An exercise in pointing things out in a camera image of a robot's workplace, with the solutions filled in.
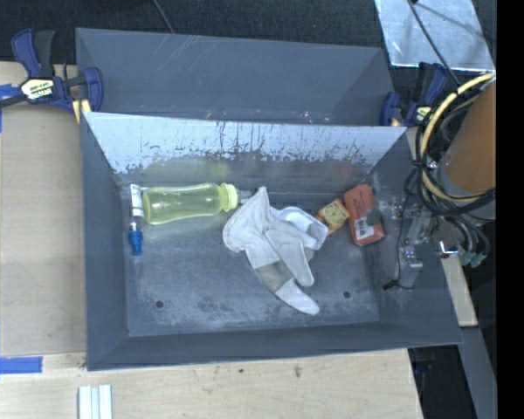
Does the grey metal bin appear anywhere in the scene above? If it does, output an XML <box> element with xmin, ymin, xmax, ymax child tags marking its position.
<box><xmin>74</xmin><ymin>27</ymin><xmax>466</xmax><ymax>371</ymax></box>

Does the yellow and orange toy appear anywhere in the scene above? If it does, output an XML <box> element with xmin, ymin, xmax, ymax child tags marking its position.
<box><xmin>317</xmin><ymin>198</ymin><xmax>351</xmax><ymax>237</ymax></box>

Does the white and blue tube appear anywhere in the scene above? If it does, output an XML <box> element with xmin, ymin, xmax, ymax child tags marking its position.
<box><xmin>128</xmin><ymin>183</ymin><xmax>146</xmax><ymax>257</ymax></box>

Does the white work glove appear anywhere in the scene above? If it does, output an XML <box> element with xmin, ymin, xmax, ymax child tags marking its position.
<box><xmin>222</xmin><ymin>186</ymin><xmax>329</xmax><ymax>316</ymax></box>

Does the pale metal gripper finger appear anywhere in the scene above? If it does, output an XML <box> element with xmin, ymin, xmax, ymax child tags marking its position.
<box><xmin>398</xmin><ymin>245</ymin><xmax>425</xmax><ymax>288</ymax></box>
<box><xmin>390</xmin><ymin>196</ymin><xmax>433</xmax><ymax>247</ymax></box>

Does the yellow clear plastic bottle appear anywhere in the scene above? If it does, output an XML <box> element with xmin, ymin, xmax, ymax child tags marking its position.
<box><xmin>141</xmin><ymin>182</ymin><xmax>239</xmax><ymax>226</ymax></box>

